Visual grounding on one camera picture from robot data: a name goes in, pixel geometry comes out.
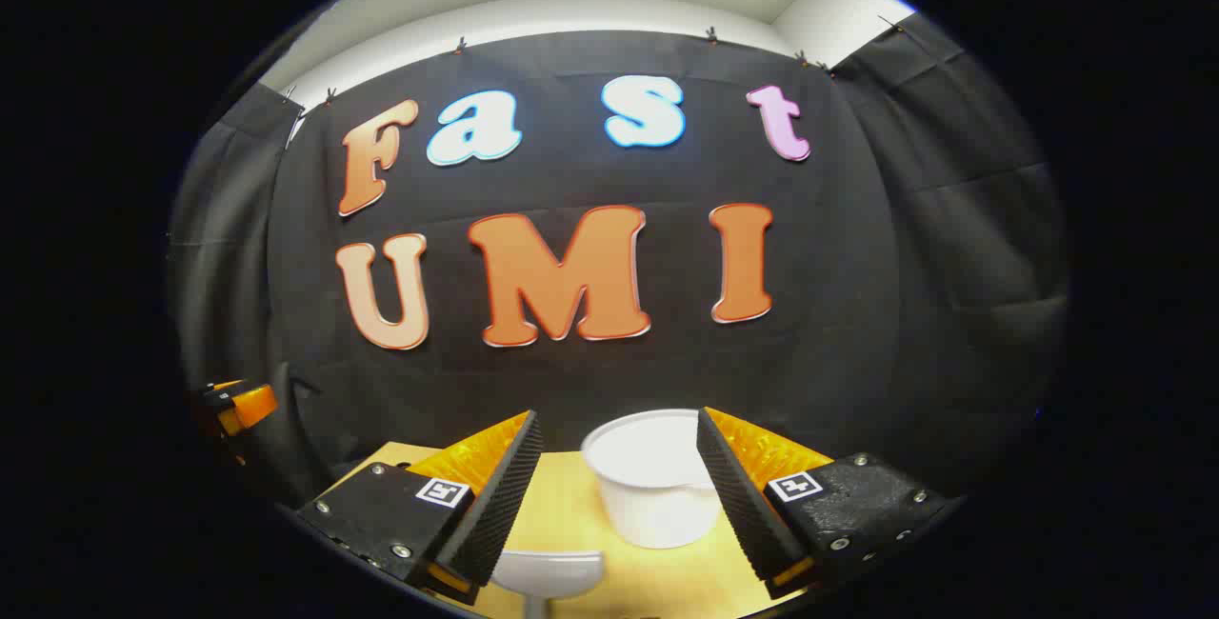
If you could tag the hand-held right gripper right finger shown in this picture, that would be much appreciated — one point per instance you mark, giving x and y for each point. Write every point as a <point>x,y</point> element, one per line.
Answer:
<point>738,495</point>

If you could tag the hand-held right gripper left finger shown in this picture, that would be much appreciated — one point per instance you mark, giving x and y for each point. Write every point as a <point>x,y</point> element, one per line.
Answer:
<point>495,505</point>

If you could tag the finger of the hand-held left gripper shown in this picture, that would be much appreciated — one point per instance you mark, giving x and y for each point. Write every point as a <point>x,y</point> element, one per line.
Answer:
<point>249,407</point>

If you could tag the grey plastic dustpan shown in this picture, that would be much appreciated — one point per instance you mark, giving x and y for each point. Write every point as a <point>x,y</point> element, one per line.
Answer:
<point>548,571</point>

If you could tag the white ribbed garbage bin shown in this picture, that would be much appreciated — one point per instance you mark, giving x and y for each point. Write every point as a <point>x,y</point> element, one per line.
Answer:
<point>652,495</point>

